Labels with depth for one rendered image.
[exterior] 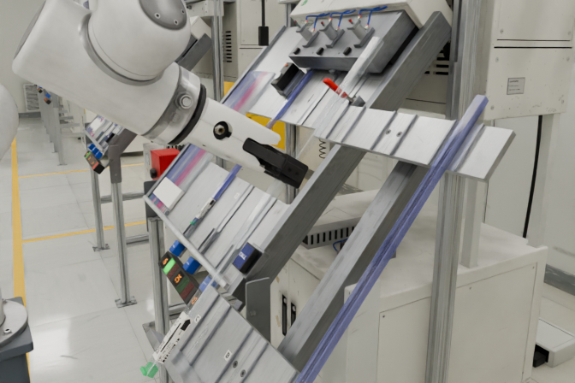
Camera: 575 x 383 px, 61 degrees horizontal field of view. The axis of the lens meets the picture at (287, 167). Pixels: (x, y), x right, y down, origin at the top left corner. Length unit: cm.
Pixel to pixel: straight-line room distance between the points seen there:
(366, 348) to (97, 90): 52
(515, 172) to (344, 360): 221
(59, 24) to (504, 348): 142
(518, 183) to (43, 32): 261
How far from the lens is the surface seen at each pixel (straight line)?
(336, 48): 116
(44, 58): 47
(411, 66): 106
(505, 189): 292
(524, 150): 282
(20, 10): 961
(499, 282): 146
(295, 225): 96
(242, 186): 116
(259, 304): 93
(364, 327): 75
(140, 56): 43
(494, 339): 155
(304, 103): 121
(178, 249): 122
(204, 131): 51
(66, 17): 48
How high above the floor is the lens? 116
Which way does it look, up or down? 14 degrees down
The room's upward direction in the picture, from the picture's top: straight up
